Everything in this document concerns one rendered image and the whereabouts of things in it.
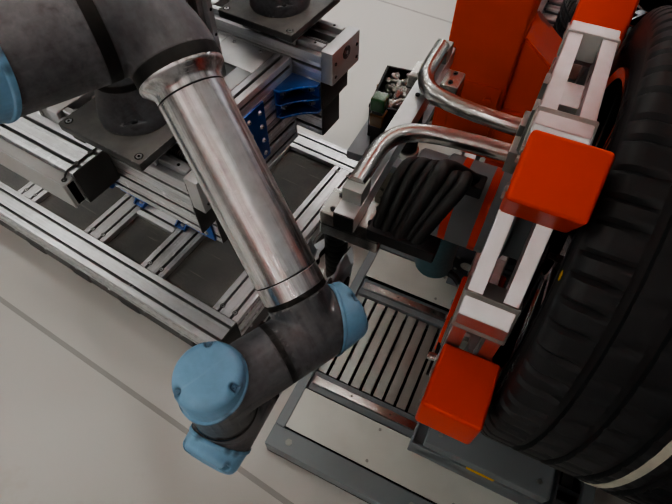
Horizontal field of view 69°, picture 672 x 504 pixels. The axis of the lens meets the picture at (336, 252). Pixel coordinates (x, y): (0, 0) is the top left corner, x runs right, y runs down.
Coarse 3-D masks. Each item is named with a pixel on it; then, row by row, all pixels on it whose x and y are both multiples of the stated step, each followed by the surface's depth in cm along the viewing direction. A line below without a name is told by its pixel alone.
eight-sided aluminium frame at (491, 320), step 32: (576, 32) 62; (608, 32) 62; (576, 64) 81; (608, 64) 58; (544, 96) 55; (544, 128) 52; (576, 128) 52; (480, 256) 55; (480, 288) 56; (512, 288) 55; (480, 320) 56; (512, 320) 55; (480, 352) 61
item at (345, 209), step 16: (448, 64) 83; (416, 96) 77; (400, 112) 74; (416, 112) 74; (400, 144) 71; (384, 160) 69; (384, 176) 69; (336, 208) 64; (352, 208) 64; (336, 224) 65; (352, 224) 63
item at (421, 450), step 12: (420, 432) 128; (420, 444) 125; (432, 456) 126; (444, 456) 123; (456, 468) 124; (468, 468) 120; (480, 480) 123; (492, 480) 119; (504, 492) 122; (516, 492) 118; (552, 492) 120
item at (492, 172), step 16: (464, 160) 78; (496, 176) 75; (496, 192) 74; (464, 208) 75; (480, 208) 74; (496, 208) 73; (448, 224) 77; (464, 224) 76; (480, 224) 74; (512, 224) 73; (528, 224) 73; (448, 240) 81; (464, 240) 78; (480, 240) 76; (512, 240) 75; (512, 256) 78
